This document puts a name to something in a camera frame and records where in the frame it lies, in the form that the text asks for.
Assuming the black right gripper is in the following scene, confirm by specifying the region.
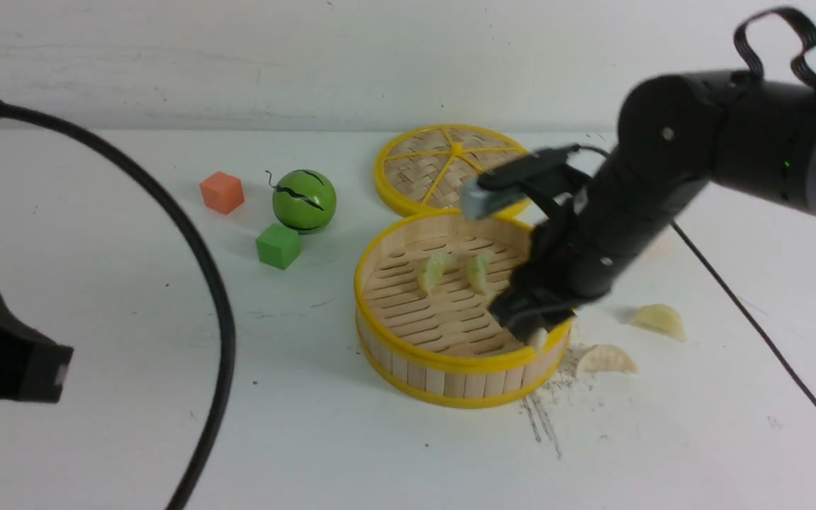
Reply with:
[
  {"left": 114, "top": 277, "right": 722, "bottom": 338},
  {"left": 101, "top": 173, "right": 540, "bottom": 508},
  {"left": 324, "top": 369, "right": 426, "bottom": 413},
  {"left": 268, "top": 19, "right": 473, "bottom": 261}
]
[{"left": 489, "top": 152, "right": 707, "bottom": 346}]

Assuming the green dumpling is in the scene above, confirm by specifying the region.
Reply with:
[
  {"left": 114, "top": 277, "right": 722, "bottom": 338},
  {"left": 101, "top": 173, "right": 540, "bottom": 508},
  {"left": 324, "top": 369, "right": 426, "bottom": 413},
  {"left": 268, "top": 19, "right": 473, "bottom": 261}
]
[
  {"left": 465, "top": 251, "right": 494, "bottom": 300},
  {"left": 416, "top": 252, "right": 458, "bottom": 297}
]

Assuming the white dumpling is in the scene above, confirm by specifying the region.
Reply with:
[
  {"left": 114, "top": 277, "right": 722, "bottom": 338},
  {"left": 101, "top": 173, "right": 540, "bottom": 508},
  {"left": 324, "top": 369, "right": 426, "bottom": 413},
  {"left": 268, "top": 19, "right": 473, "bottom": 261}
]
[
  {"left": 526, "top": 327, "right": 548, "bottom": 352},
  {"left": 575, "top": 344, "right": 639, "bottom": 378}
]

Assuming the pale dumpling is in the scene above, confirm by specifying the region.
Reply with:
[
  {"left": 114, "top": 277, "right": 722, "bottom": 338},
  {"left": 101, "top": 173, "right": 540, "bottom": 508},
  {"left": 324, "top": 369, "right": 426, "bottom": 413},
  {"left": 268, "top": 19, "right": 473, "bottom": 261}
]
[{"left": 628, "top": 304, "right": 687, "bottom": 342}]

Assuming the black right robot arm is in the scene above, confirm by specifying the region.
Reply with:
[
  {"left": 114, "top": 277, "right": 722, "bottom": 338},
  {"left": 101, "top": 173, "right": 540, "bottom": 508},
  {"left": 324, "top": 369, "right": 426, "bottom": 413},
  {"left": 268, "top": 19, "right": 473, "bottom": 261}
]
[{"left": 476, "top": 6, "right": 816, "bottom": 342}]

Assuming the bamboo steamer tray yellow rim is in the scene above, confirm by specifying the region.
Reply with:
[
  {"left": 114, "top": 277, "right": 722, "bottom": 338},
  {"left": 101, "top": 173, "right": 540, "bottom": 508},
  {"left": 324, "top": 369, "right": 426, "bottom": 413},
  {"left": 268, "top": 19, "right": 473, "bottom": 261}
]
[{"left": 353, "top": 210, "right": 571, "bottom": 409}]

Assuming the woven bamboo steamer lid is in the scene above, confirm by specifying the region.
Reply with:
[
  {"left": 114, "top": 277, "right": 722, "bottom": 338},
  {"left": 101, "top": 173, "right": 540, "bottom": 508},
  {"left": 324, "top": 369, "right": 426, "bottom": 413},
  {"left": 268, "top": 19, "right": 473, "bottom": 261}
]
[{"left": 373, "top": 125, "right": 527, "bottom": 217}]

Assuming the green toy watermelon ball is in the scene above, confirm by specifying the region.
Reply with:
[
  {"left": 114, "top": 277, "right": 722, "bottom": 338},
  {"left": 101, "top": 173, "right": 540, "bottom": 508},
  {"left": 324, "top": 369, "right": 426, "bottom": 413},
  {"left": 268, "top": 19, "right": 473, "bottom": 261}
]
[{"left": 268, "top": 169, "right": 338, "bottom": 233}]

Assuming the green foam cube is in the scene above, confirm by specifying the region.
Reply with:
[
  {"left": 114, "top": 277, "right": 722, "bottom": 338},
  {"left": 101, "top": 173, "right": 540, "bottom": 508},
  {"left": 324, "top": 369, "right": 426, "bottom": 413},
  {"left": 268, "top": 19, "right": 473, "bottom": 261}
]
[{"left": 255, "top": 224, "right": 302, "bottom": 270}]

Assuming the orange foam cube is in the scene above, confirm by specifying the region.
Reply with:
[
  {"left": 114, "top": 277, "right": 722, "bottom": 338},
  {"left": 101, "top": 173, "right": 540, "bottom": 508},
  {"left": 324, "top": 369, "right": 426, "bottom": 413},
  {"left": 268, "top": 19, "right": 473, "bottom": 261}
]
[{"left": 200, "top": 171, "right": 245, "bottom": 215}]

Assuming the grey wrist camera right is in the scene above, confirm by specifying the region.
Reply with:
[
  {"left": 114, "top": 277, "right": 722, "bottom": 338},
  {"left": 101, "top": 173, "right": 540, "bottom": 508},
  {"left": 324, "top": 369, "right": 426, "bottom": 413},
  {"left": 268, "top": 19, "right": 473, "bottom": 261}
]
[{"left": 460, "top": 147, "right": 579, "bottom": 220}]

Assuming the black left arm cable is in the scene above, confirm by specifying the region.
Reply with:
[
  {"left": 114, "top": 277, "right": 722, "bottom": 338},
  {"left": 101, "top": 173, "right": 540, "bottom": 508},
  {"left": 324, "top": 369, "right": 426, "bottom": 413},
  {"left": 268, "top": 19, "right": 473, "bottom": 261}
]
[{"left": 0, "top": 91, "right": 237, "bottom": 510}]

